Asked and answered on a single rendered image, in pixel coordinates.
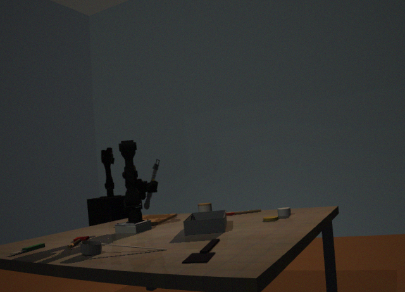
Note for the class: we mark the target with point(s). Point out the brown wooden board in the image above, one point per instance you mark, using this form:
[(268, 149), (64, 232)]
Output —
[(157, 219)]

